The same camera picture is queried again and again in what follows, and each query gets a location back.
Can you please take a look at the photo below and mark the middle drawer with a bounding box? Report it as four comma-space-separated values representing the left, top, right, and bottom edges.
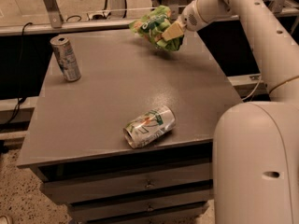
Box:
68, 183, 213, 224

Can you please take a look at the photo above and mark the white green soda can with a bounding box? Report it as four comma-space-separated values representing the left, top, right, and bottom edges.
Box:
123, 105, 176, 148

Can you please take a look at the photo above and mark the metal railing frame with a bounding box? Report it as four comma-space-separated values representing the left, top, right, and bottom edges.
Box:
0, 0, 299, 37

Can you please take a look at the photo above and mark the black cable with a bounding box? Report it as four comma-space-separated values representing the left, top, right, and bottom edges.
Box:
6, 21, 34, 126

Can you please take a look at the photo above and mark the grey drawer cabinet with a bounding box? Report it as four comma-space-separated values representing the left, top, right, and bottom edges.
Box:
16, 28, 244, 224

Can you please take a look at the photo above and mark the drawer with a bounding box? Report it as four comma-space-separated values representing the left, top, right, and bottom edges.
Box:
68, 183, 213, 224
86, 202, 207, 224
41, 161, 212, 203

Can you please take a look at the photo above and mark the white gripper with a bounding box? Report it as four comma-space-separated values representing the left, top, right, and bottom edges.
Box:
162, 0, 207, 41

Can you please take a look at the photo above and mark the bottom drawer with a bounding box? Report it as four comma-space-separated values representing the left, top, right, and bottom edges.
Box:
86, 202, 207, 224

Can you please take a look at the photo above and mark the silver blue redbull can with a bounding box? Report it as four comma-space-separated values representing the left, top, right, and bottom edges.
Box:
50, 35, 81, 82

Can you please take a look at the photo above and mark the white cable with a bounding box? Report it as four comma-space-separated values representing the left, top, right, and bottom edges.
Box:
241, 75, 263, 102

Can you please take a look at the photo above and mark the green rice chip bag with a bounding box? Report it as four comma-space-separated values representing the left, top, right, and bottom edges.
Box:
129, 6, 184, 51

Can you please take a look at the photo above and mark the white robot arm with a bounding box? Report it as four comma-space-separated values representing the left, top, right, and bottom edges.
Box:
169, 0, 299, 224

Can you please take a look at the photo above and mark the top drawer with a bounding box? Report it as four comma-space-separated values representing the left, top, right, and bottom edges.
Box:
41, 161, 212, 203

